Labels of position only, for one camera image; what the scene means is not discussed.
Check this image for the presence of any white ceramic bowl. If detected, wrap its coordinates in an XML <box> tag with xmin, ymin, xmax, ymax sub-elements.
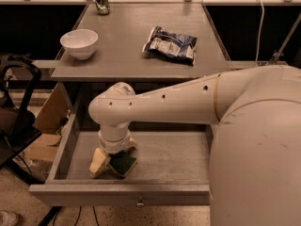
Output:
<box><xmin>60</xmin><ymin>29</ymin><xmax>99</xmax><ymax>60</ymax></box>

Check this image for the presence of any white cable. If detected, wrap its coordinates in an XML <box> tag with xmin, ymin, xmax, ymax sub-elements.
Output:
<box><xmin>252</xmin><ymin>0</ymin><xmax>265</xmax><ymax>64</ymax></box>

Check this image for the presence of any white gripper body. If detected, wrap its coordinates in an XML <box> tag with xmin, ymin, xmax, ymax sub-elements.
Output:
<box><xmin>98</xmin><ymin>131</ymin><xmax>131</xmax><ymax>154</ymax></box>

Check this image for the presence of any blue white chip bag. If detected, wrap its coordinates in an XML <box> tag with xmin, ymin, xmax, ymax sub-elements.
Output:
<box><xmin>142</xmin><ymin>26</ymin><xmax>198</xmax><ymax>66</ymax></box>

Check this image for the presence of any grey open top drawer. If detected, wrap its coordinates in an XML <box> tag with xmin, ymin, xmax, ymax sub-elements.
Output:
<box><xmin>29</xmin><ymin>84</ymin><xmax>212</xmax><ymax>206</ymax></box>

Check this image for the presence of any round metal drawer knob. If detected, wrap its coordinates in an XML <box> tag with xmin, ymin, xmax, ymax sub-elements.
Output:
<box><xmin>136</xmin><ymin>197</ymin><xmax>145</xmax><ymax>208</ymax></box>

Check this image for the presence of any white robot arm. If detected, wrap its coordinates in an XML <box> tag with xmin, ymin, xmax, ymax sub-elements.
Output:
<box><xmin>88</xmin><ymin>65</ymin><xmax>301</xmax><ymax>226</ymax></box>

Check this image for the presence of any white shoe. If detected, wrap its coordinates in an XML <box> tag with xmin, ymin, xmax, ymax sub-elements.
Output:
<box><xmin>0</xmin><ymin>210</ymin><xmax>20</xmax><ymax>226</ymax></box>

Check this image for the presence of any black floor cable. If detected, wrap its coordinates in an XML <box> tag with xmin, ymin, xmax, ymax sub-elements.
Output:
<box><xmin>73</xmin><ymin>206</ymin><xmax>83</xmax><ymax>226</ymax></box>
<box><xmin>92</xmin><ymin>206</ymin><xmax>101</xmax><ymax>226</ymax></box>

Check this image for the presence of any green yellow sponge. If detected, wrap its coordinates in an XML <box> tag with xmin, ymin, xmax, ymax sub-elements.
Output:
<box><xmin>108</xmin><ymin>151</ymin><xmax>137</xmax><ymax>178</ymax></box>

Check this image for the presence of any brown cardboard box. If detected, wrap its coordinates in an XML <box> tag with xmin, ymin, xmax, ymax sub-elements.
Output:
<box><xmin>24</xmin><ymin>84</ymin><xmax>70</xmax><ymax>161</ymax></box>

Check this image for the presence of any black chair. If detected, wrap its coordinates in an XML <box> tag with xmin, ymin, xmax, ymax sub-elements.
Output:
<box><xmin>0</xmin><ymin>54</ymin><xmax>62</xmax><ymax>226</ymax></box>

